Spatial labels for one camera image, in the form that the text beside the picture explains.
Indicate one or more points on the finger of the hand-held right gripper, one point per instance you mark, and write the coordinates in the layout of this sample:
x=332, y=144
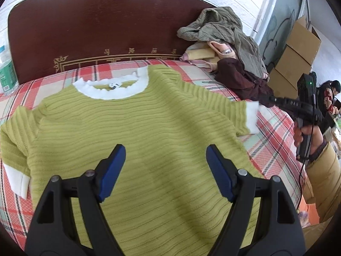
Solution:
x=279, y=102

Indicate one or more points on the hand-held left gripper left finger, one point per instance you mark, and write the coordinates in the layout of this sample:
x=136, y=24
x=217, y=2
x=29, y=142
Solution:
x=115, y=169

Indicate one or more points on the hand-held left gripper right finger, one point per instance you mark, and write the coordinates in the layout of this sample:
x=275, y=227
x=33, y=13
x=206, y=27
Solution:
x=218, y=169

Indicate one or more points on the green knit sweater white trim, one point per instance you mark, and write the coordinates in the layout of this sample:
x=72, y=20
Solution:
x=149, y=128

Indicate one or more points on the person's right forearm tan sleeve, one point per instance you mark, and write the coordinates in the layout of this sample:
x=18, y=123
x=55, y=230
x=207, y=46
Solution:
x=326, y=181

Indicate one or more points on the person's right hand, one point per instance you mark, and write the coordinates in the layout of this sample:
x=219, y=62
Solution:
x=316, y=138

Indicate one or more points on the large cardboard box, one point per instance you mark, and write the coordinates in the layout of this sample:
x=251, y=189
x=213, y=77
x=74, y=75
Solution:
x=289, y=74

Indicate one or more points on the dark maroon garment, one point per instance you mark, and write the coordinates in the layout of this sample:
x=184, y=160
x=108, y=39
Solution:
x=239, y=80

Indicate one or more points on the red plaid bed sheet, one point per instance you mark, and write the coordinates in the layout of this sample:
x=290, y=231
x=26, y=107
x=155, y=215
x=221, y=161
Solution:
x=269, y=149

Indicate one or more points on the small cardboard box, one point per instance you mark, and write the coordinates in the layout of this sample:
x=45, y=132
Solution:
x=303, y=40

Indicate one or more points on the grey pen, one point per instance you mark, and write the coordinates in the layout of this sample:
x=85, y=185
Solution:
x=207, y=81

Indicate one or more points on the pink garment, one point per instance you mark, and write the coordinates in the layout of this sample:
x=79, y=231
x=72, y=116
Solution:
x=221, y=50

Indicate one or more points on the olive grey ribbed garment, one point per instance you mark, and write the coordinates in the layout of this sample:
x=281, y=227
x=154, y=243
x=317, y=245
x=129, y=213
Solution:
x=226, y=29

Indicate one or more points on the cream folded cloth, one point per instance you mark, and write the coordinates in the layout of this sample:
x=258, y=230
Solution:
x=198, y=52

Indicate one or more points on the person's tan trouser leg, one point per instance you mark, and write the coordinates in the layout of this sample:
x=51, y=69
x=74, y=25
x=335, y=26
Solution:
x=318, y=234

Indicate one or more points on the dark red wooden headboard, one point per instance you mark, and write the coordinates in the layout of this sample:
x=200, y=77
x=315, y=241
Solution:
x=93, y=26

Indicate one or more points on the plastic water bottle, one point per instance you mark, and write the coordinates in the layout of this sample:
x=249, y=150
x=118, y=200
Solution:
x=5, y=72

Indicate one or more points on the grey cartoon wall panel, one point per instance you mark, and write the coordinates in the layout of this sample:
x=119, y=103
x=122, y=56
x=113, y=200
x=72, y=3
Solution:
x=279, y=32

